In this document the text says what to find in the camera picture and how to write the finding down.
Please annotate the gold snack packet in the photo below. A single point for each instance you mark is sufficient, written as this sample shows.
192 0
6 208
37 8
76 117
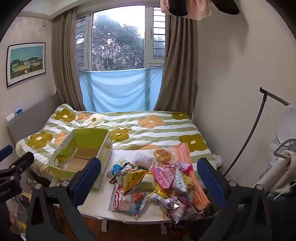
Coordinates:
157 194

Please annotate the white cartoon print packet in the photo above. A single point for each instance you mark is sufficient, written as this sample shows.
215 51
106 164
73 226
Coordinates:
179 206

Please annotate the clear waffle packet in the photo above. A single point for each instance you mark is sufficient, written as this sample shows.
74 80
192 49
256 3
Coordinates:
163 154

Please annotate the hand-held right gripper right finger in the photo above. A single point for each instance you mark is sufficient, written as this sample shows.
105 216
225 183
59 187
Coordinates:
210 183

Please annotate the yellow snack packet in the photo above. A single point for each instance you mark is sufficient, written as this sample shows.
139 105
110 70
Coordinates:
133 179

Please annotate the light blue cloth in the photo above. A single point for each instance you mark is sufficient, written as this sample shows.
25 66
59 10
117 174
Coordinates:
118 90

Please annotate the black lamp pole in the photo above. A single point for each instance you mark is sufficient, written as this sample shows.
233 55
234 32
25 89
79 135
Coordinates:
256 118

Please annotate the green yellow cardboard box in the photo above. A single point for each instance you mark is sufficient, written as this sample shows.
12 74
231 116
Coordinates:
78 153

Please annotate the grey white snack packet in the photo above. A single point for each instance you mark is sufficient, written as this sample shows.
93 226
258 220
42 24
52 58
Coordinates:
143 160

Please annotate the pink strawberry snack packet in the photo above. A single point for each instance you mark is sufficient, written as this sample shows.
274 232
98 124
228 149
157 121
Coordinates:
182 166

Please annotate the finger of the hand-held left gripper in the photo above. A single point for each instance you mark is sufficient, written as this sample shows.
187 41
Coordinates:
20 163
5 151

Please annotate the framed wall picture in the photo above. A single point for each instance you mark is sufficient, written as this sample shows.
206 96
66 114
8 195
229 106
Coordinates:
25 63

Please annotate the orange towel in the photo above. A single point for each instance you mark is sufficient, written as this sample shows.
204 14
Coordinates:
185 153

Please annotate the blue object on headboard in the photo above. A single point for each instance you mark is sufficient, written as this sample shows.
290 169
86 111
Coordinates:
19 111

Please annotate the floral striped blanket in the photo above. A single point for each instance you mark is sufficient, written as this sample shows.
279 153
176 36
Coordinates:
148 129

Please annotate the white fan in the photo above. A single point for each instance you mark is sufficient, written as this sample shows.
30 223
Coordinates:
286 129

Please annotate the light blue triangular packet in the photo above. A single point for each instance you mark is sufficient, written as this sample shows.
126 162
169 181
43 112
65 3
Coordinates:
181 182

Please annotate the window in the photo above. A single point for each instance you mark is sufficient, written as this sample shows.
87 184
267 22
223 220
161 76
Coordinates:
119 38

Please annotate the pink marshmallow packet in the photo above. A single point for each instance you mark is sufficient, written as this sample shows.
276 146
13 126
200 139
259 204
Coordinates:
161 177

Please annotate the grey headboard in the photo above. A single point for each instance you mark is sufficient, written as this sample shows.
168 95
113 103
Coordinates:
30 115

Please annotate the brown curtain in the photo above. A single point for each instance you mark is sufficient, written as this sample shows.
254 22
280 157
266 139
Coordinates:
66 60
178 67

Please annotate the white object on headboard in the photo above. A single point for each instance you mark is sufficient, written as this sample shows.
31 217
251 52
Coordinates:
10 117

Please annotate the pink hanging garment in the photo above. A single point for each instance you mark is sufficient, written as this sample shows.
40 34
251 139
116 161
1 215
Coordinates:
198 10

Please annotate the white blue snack packet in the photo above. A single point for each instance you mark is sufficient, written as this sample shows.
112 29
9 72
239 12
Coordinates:
118 168

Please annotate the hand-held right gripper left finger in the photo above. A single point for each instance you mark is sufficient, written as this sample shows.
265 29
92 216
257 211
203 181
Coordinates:
89 178

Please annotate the black hanging garment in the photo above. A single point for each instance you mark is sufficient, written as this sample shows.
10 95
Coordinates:
178 7

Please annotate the red white snack packet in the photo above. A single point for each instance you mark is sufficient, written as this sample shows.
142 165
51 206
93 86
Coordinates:
127 200

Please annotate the pale yellow bread packet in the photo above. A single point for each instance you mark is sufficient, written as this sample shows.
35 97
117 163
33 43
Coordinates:
149 182

